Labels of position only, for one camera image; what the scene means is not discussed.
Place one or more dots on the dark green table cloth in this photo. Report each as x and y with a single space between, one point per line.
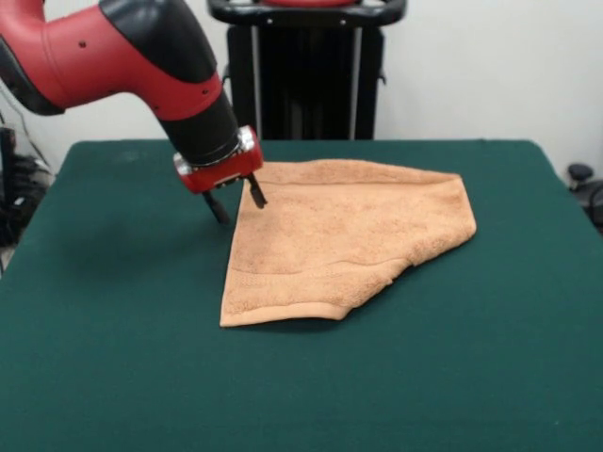
118 306

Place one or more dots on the black box with red mark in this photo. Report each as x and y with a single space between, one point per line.
5 150

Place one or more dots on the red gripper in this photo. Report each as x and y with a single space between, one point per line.
221 172

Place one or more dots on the black bag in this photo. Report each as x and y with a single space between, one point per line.
14 221

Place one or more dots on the peach terry towel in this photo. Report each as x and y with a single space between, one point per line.
353 245

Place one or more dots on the red robot base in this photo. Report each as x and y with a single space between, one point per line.
306 2

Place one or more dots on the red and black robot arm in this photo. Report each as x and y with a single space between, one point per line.
118 70

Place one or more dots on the black office chair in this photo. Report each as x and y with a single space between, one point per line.
580 172

